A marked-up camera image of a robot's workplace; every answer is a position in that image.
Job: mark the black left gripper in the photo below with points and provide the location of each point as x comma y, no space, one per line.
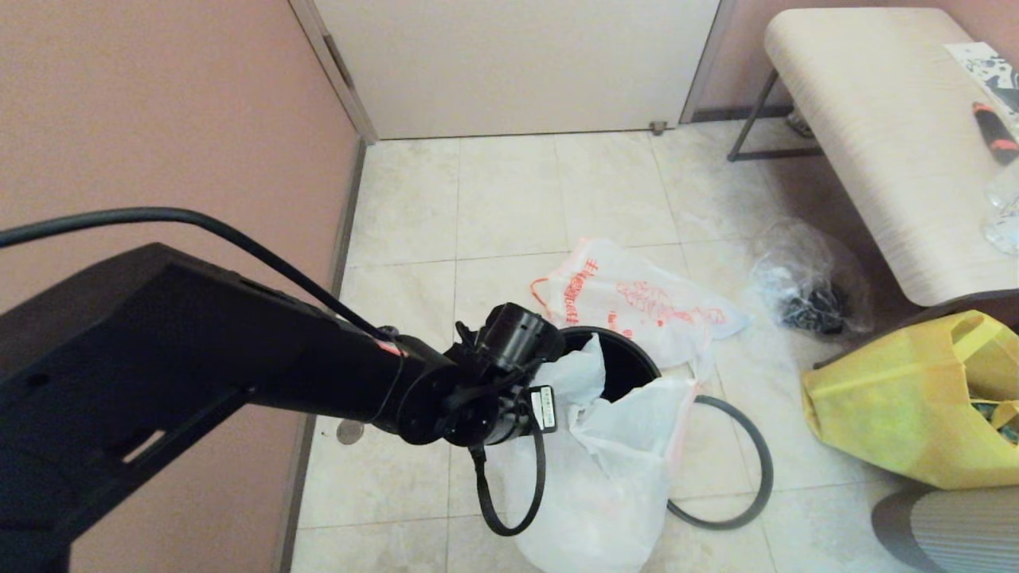
493,410

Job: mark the black round trash bin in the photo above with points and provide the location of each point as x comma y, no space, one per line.
629,358

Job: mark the white red-printed floor bag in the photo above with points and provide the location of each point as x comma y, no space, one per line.
629,290

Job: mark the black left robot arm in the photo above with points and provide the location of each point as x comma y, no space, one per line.
159,358

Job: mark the clear bag with dark items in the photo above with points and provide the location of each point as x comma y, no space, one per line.
804,278

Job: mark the yellow shopping bag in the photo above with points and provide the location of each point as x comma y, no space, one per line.
884,414

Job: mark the small round grey floor disc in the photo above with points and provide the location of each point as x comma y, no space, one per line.
350,430

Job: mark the white door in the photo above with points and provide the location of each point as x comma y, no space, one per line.
517,64

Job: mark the dark baseboard behind table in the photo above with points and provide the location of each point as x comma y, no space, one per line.
740,115

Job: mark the small shoe-like object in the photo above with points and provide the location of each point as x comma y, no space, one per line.
798,123

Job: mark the grey ribbed round object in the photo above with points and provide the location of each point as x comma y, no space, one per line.
955,533

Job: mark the light wood-grain table top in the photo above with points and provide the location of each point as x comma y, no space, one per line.
876,119

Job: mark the clear crumpled plastic item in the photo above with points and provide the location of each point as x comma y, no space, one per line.
1005,215

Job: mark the black and orange tool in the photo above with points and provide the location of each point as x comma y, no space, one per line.
993,135

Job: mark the black and white printed paper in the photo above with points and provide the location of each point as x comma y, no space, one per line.
983,65

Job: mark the dark wall baseboard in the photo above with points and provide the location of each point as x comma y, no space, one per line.
349,215

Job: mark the grey door frame post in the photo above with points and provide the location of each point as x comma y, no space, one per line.
334,64
704,72

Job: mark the black metal table leg frame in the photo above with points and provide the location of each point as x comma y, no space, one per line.
752,119

